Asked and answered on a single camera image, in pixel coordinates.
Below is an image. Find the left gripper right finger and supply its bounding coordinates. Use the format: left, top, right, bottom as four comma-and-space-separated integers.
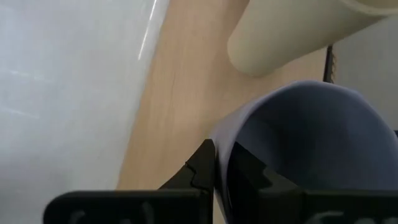
226, 141, 398, 224

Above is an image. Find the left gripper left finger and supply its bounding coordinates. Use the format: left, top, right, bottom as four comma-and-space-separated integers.
42, 138, 216, 224

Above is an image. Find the lavender grey mug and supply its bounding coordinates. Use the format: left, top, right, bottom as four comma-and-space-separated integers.
209, 80, 398, 224

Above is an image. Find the cream handleless cup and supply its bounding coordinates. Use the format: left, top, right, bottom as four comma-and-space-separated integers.
226, 0, 398, 78

